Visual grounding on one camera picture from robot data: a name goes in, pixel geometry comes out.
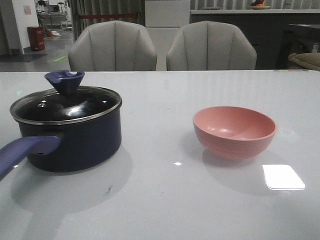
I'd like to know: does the pink bowl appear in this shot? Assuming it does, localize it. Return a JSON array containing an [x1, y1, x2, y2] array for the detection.
[[193, 106, 277, 160]]

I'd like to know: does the glass lid blue knob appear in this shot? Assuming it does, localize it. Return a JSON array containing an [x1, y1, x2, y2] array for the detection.
[[10, 70, 122, 126]]

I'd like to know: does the dark blue saucepan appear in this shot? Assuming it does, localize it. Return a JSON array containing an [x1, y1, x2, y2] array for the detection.
[[0, 86, 123, 182]]

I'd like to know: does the right grey upholstered chair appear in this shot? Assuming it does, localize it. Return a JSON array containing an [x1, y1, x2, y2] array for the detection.
[[166, 21, 257, 71]]

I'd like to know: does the grey upholstered chair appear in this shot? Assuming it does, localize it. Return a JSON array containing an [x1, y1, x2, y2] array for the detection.
[[68, 20, 157, 72], [166, 21, 257, 71]]

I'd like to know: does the left grey upholstered chair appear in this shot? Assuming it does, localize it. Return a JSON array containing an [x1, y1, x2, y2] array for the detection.
[[68, 20, 157, 72]]

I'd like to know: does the white cabinet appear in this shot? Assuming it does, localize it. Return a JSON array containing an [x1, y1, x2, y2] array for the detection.
[[144, 0, 190, 71]]

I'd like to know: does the red barrier belt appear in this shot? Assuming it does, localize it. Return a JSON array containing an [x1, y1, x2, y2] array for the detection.
[[78, 12, 139, 19]]

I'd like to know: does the dark counter with white top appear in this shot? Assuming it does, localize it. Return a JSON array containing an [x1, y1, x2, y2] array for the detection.
[[190, 9, 320, 70]]

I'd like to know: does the fruit plate on counter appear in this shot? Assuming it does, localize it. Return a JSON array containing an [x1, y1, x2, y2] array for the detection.
[[250, 0, 271, 10]]

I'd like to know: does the red bin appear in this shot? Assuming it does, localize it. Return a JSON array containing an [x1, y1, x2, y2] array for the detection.
[[27, 26, 45, 51]]

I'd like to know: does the beige cushion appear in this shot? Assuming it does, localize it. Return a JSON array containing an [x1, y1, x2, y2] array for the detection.
[[288, 52, 320, 71]]

